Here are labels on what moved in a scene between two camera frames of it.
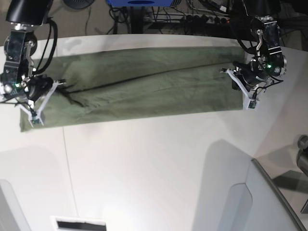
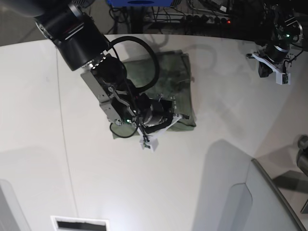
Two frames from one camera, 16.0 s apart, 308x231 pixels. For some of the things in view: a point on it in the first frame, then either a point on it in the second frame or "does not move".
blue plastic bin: (140, 3) does not move
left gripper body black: (37, 85) -> (155, 114)
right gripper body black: (250, 74) -> (275, 54)
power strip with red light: (203, 20) does not move
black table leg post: (136, 19) does not move
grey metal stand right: (302, 160) does not move
